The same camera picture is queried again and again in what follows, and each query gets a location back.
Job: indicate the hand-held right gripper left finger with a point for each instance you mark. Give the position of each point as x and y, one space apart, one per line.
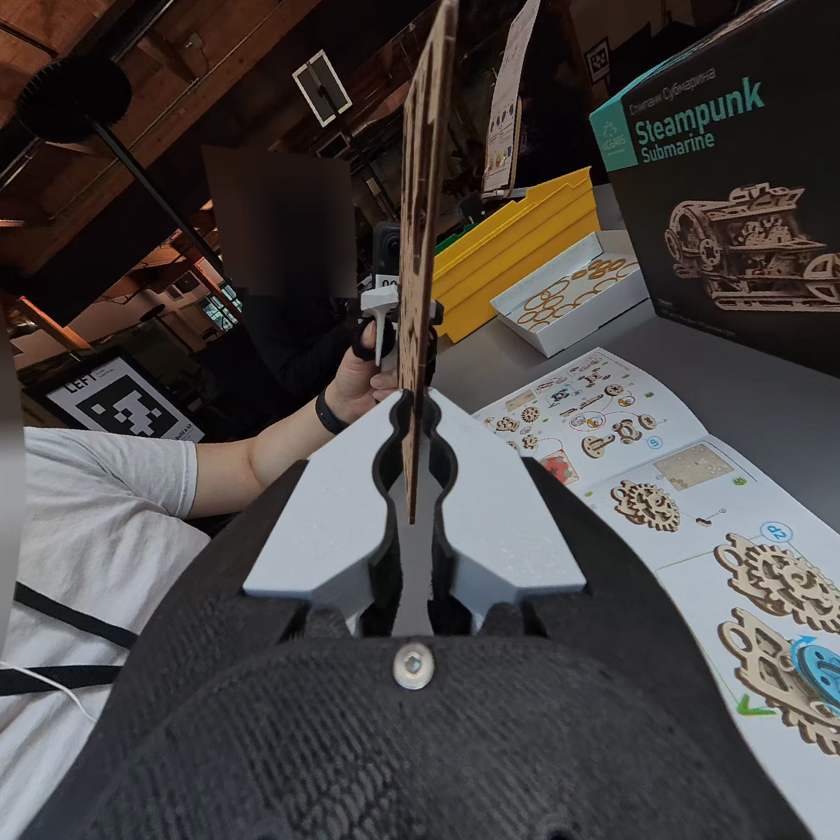
315 538

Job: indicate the yellow plastic bin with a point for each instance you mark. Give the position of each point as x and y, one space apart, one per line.
512 243

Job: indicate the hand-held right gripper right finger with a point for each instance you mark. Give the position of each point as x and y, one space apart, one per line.
512 538

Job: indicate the person's left hand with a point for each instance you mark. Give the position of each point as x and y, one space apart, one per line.
358 390

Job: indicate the white cardboard tray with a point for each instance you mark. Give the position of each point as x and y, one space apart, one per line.
577 331

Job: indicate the person in white shirt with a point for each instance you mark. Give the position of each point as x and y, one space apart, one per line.
98 558

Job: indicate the green plastic bin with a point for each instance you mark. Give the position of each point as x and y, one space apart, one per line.
453 241

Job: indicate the assembly instruction booklet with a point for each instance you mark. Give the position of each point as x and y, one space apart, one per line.
656 426

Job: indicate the laser-cut wooden parts sheet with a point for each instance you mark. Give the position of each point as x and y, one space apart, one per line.
420 197

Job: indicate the small wall marker tag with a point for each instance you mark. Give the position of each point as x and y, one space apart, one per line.
597 60

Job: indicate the white square ceiling fixture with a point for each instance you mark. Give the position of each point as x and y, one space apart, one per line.
321 85

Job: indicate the task instruction sheet on board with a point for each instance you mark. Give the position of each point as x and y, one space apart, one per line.
517 138

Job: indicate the black round lamp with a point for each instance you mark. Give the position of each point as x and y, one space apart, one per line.
72 98

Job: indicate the pile of rubber rings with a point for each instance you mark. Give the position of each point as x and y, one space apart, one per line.
558 295

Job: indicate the black pole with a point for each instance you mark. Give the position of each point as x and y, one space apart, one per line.
157 190

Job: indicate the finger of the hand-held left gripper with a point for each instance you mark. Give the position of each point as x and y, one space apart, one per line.
379 305

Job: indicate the printed paper instruction sheet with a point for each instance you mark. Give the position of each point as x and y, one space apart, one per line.
515 65

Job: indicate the black model kit box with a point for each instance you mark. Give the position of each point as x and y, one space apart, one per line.
722 170

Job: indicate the person's left forearm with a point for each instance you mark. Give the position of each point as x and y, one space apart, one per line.
262 459

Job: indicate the black framed marker sign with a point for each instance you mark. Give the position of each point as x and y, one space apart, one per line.
124 400

